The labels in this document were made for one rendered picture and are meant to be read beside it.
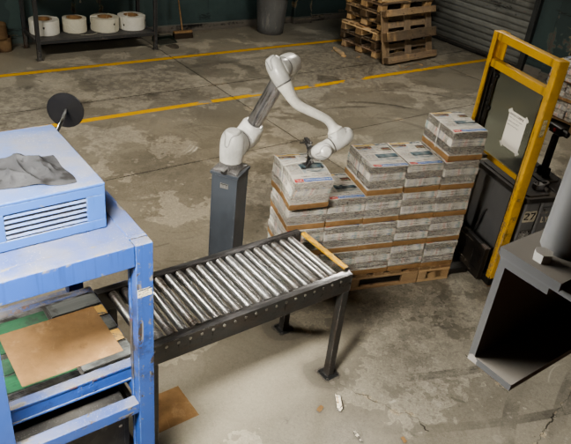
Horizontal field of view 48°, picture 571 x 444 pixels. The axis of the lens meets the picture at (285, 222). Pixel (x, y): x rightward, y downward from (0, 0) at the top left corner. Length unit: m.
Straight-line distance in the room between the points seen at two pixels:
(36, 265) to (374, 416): 2.36
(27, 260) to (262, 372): 2.11
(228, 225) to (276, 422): 1.36
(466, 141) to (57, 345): 3.02
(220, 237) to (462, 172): 1.80
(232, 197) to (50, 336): 1.61
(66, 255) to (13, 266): 0.18
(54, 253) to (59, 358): 0.79
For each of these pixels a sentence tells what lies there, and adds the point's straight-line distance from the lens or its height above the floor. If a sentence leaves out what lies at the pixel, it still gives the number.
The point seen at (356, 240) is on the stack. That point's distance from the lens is 4.70.
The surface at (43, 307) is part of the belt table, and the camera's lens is 3.46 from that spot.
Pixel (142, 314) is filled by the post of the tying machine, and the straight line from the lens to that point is 2.71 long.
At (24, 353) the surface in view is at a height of 0.80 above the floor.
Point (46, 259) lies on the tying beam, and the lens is 2.46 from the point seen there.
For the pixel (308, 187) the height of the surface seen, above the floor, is 1.00.
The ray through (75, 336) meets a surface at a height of 0.80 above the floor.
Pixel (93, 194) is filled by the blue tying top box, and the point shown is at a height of 1.71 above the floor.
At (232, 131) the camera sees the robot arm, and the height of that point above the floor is 1.27.
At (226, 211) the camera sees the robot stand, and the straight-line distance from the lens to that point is 4.36.
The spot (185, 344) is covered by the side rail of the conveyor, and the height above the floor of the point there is 0.75.
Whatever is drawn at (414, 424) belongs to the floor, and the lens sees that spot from 4.10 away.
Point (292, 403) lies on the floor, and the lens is 4.04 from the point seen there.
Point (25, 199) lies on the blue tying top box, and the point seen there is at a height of 1.75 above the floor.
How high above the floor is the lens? 2.94
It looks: 31 degrees down
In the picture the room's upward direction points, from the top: 7 degrees clockwise
